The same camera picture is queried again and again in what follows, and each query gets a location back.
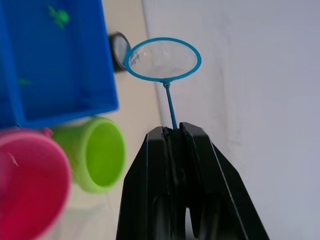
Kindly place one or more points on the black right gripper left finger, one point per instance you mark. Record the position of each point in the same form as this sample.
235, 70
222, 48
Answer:
142, 190

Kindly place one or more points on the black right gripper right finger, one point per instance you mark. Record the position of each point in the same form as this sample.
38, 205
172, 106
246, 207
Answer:
212, 185

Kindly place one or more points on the blue fish net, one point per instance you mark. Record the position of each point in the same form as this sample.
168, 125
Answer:
165, 61

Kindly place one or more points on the green plastic bucket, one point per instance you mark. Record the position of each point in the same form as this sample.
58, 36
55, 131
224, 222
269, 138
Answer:
100, 153

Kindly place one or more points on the pink plastic bucket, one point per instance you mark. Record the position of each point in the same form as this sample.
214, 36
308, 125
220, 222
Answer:
27, 185

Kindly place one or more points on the blue plastic tub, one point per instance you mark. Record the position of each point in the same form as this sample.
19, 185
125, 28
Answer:
58, 62

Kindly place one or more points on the green toy fish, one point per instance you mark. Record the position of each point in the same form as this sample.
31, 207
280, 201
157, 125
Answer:
59, 16

